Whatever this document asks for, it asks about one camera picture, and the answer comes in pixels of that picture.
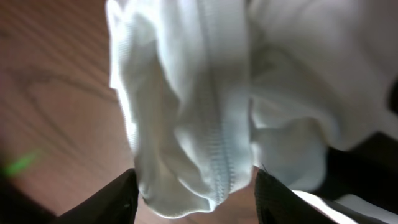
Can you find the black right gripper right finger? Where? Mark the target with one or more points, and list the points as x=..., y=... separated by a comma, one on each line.
x=276, y=204

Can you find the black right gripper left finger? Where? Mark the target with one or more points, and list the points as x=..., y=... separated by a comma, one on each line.
x=116, y=203

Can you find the white t-shirt black print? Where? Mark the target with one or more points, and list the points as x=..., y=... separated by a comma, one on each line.
x=212, y=89

